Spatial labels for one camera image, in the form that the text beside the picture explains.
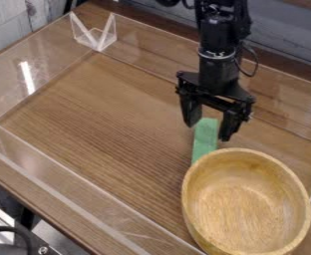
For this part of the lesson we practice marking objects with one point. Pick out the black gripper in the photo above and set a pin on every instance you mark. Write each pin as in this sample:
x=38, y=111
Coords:
x=212, y=87

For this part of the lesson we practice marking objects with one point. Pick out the green rectangular block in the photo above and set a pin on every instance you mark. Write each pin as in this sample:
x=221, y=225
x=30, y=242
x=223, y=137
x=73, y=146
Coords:
x=204, y=138

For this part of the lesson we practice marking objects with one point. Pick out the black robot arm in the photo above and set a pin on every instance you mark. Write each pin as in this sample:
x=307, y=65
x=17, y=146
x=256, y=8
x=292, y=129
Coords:
x=223, y=25

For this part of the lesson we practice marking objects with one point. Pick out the light wooden bowl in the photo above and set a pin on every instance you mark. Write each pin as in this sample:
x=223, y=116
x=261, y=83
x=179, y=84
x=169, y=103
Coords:
x=244, y=204

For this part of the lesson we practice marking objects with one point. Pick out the grey bench in background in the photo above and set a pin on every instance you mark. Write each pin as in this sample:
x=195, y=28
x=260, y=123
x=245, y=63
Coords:
x=280, y=28

